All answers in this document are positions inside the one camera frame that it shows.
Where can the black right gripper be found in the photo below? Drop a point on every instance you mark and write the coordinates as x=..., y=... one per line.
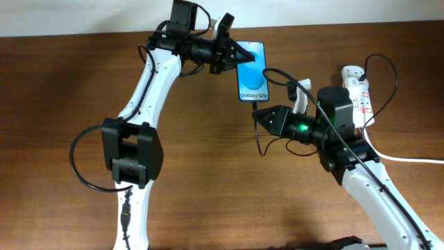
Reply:
x=282, y=124

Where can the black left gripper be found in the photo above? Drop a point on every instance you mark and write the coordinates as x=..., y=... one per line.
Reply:
x=223, y=48

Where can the blue Galaxy smartphone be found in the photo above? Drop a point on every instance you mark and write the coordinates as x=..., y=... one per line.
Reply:
x=252, y=86

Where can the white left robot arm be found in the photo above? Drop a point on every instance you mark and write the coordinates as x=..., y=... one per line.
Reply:
x=132, y=148

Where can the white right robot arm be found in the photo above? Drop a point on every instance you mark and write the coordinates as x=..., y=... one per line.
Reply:
x=356, y=166

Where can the white USB charger adapter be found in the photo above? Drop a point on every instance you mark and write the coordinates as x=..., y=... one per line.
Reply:
x=353, y=83

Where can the white power strip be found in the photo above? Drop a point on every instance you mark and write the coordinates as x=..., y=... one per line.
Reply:
x=362, y=109

